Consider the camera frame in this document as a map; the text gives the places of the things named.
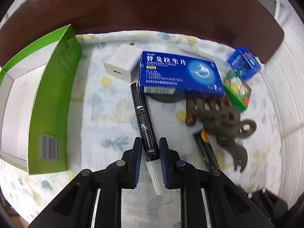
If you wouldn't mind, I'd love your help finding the small green card box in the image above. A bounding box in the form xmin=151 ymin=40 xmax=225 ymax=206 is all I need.
xmin=223 ymin=70 xmax=251 ymax=113

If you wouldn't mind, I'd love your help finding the brown wooden comb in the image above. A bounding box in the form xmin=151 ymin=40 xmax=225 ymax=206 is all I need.
xmin=185 ymin=95 xmax=232 ymax=126

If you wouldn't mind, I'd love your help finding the patterned white cloth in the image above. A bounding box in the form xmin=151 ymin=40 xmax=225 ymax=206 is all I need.
xmin=1 ymin=31 xmax=281 ymax=227

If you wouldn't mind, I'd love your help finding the black utility knife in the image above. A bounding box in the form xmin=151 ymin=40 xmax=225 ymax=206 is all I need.
xmin=193 ymin=129 xmax=219 ymax=171

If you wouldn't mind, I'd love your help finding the green open cardboard box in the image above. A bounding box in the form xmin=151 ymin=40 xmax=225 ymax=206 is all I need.
xmin=1 ymin=25 xmax=82 ymax=174

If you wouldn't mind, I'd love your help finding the black marker pen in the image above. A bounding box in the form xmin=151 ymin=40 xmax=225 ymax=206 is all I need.
xmin=130 ymin=83 xmax=164 ymax=196

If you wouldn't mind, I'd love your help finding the blue medicine box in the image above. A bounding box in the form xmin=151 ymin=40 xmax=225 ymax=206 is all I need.
xmin=138 ymin=51 xmax=225 ymax=98

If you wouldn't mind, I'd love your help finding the white USB charger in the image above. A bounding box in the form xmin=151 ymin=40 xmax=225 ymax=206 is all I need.
xmin=104 ymin=44 xmax=143 ymax=82

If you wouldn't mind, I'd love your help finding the small blue card box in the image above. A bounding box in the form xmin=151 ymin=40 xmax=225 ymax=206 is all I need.
xmin=227 ymin=47 xmax=261 ymax=81

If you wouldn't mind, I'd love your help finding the black round object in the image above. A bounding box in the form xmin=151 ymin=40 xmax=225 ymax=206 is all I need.
xmin=147 ymin=94 xmax=185 ymax=104

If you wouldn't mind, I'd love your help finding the dark wooden headboard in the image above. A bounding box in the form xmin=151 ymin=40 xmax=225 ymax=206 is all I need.
xmin=1 ymin=0 xmax=284 ymax=65

